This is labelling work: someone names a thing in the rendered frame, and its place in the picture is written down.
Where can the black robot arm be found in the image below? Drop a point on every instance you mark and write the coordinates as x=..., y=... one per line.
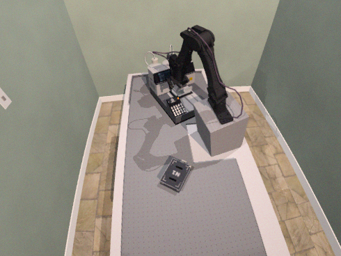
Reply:
x=216, y=91

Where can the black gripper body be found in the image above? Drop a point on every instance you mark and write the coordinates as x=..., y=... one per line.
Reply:
x=178, y=79

